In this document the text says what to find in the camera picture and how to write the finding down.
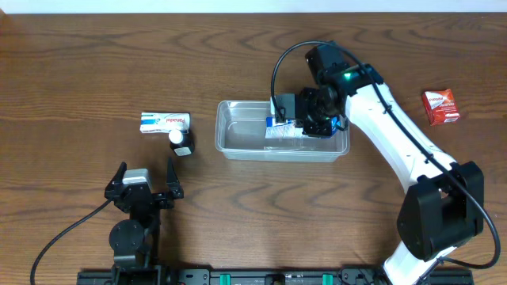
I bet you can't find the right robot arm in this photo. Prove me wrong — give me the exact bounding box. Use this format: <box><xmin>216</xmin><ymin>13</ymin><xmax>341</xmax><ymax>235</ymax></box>
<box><xmin>276</xmin><ymin>40</ymin><xmax>490</xmax><ymax>284</ymax></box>

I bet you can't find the blue Kool Fever box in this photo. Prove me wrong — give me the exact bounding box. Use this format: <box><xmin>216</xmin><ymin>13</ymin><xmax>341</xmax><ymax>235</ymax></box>
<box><xmin>265</xmin><ymin>117</ymin><xmax>348</xmax><ymax>139</ymax></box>

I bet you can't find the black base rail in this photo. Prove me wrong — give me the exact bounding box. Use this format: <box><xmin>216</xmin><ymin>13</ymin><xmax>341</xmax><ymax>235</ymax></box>
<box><xmin>76</xmin><ymin>266</ymin><xmax>390</xmax><ymax>285</ymax></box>

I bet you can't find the dark bottle white cap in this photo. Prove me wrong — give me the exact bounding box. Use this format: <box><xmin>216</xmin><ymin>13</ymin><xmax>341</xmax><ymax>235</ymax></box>
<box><xmin>168</xmin><ymin>129</ymin><xmax>195</xmax><ymax>157</ymax></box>

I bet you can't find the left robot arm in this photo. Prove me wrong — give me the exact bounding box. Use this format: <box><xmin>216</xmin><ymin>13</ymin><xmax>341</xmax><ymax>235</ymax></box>
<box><xmin>105</xmin><ymin>159</ymin><xmax>184</xmax><ymax>285</ymax></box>

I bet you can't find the white Panadol box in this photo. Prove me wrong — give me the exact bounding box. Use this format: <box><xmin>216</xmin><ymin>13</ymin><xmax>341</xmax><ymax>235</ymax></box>
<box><xmin>139</xmin><ymin>112</ymin><xmax>191</xmax><ymax>134</ymax></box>

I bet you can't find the clear plastic container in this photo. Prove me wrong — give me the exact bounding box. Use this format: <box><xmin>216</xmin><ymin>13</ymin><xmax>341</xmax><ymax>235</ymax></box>
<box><xmin>215</xmin><ymin>101</ymin><xmax>350</xmax><ymax>162</ymax></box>

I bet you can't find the red Panadol box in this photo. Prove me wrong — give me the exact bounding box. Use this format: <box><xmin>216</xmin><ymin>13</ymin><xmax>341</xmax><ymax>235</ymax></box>
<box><xmin>422</xmin><ymin>89</ymin><xmax>460</xmax><ymax>126</ymax></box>

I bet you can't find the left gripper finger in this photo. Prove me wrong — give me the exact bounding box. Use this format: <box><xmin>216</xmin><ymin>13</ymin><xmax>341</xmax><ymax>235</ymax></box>
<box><xmin>109</xmin><ymin>161</ymin><xmax>127</xmax><ymax>190</ymax></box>
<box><xmin>166</xmin><ymin>158</ymin><xmax>181</xmax><ymax>193</ymax></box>

